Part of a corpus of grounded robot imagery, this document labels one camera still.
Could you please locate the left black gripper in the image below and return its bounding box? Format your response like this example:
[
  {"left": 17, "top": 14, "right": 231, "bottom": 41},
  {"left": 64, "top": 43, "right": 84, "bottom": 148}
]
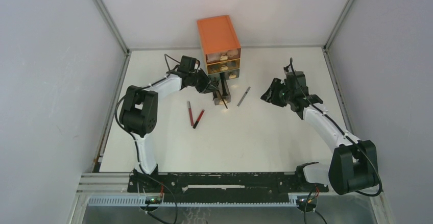
[{"left": 188, "top": 68, "right": 219, "bottom": 94}]

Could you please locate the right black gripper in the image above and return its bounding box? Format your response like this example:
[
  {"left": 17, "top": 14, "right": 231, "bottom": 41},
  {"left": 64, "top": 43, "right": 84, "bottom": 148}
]
[{"left": 261, "top": 78, "right": 294, "bottom": 108}]

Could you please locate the clear drawer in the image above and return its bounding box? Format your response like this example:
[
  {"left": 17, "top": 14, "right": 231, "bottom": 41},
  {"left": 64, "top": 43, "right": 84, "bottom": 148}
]
[
  {"left": 206, "top": 48, "right": 241, "bottom": 64},
  {"left": 224, "top": 69, "right": 240, "bottom": 80},
  {"left": 212, "top": 73, "right": 231, "bottom": 106},
  {"left": 206, "top": 59, "right": 240, "bottom": 74}
]

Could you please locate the grey silver pencil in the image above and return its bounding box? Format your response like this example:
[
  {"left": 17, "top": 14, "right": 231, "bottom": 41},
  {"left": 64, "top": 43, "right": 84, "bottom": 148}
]
[{"left": 237, "top": 86, "right": 251, "bottom": 107}]

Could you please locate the red lipstick black cap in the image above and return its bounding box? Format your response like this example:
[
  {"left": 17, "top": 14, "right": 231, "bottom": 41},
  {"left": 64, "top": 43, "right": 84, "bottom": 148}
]
[{"left": 193, "top": 109, "right": 205, "bottom": 129}]

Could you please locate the orange three-drawer organizer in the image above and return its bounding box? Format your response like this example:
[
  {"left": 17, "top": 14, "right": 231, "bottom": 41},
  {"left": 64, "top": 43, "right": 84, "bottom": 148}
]
[{"left": 197, "top": 15, "right": 241, "bottom": 79}]

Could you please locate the pink lip gloss tube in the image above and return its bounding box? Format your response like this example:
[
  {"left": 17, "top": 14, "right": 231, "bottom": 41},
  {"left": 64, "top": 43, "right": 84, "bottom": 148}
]
[{"left": 187, "top": 101, "right": 195, "bottom": 127}]

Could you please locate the clear top drawer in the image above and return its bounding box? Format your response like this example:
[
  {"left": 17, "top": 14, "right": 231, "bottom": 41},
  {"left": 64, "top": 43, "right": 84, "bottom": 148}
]
[{"left": 206, "top": 48, "right": 241, "bottom": 64}]

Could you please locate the black powder brush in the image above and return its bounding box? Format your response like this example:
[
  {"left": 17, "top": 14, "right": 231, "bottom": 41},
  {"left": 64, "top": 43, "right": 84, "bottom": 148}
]
[{"left": 220, "top": 72, "right": 229, "bottom": 96}]

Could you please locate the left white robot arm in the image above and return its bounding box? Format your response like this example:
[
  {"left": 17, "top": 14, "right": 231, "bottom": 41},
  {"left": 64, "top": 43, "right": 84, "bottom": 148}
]
[{"left": 114, "top": 56, "right": 219, "bottom": 192}]

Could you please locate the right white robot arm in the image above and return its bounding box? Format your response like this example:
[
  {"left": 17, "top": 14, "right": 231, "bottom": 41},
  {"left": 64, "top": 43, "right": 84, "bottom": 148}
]
[{"left": 261, "top": 71, "right": 383, "bottom": 197}]

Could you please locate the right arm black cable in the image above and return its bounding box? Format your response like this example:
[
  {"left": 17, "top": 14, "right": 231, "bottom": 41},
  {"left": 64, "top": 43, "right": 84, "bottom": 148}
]
[{"left": 283, "top": 58, "right": 383, "bottom": 198}]

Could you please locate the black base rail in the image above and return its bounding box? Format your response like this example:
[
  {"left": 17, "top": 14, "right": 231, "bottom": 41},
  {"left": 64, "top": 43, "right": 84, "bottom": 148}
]
[{"left": 127, "top": 170, "right": 329, "bottom": 205}]

